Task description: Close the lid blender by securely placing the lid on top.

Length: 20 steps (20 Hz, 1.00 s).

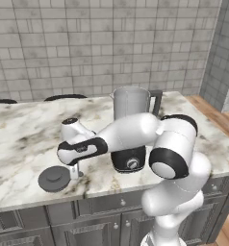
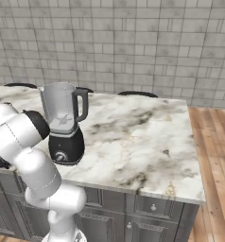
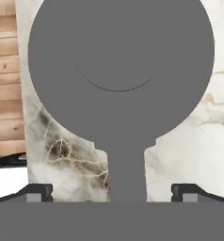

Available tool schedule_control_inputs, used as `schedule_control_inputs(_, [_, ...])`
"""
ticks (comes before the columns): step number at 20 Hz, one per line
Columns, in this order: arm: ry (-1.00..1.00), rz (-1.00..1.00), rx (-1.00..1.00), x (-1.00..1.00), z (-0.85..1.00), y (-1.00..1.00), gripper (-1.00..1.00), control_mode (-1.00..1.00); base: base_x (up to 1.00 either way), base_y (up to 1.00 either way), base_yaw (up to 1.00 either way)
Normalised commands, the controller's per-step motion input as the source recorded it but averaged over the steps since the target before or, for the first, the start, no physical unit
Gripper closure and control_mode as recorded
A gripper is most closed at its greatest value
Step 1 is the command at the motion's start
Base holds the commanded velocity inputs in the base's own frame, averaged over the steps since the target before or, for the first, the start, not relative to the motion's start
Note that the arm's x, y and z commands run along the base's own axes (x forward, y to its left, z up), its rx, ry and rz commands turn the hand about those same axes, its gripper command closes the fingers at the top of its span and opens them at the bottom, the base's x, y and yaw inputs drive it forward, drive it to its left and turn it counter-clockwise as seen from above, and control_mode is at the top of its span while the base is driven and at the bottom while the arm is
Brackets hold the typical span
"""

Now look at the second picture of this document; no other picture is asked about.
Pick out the grey kitchen island cabinet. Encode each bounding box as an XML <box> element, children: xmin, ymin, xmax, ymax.
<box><xmin>0</xmin><ymin>166</ymin><xmax>200</xmax><ymax>242</ymax></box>

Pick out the black round stool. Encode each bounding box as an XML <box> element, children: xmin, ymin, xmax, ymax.
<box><xmin>3</xmin><ymin>82</ymin><xmax>39</xmax><ymax>90</ymax></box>
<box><xmin>76</xmin><ymin>86</ymin><xmax>95</xmax><ymax>95</ymax></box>
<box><xmin>116</xmin><ymin>90</ymin><xmax>159</xmax><ymax>99</ymax></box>

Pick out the grey cupboard door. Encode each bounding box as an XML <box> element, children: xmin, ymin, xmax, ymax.
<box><xmin>125</xmin><ymin>216</ymin><xmax>180</xmax><ymax>242</ymax></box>
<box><xmin>0</xmin><ymin>171</ymin><xmax>25</xmax><ymax>239</ymax></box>
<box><xmin>14</xmin><ymin>176</ymin><xmax>53</xmax><ymax>242</ymax></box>
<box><xmin>74</xmin><ymin>208</ymin><xmax>127</xmax><ymax>242</ymax></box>

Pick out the grey drawer front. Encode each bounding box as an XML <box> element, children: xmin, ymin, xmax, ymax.
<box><xmin>133</xmin><ymin>194</ymin><xmax>185</xmax><ymax>220</ymax></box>
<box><xmin>83</xmin><ymin>187</ymin><xmax>104</xmax><ymax>208</ymax></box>

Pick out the black blender with clear jar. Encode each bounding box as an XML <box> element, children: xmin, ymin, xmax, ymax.
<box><xmin>38</xmin><ymin>81</ymin><xmax>90</xmax><ymax>166</ymax></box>

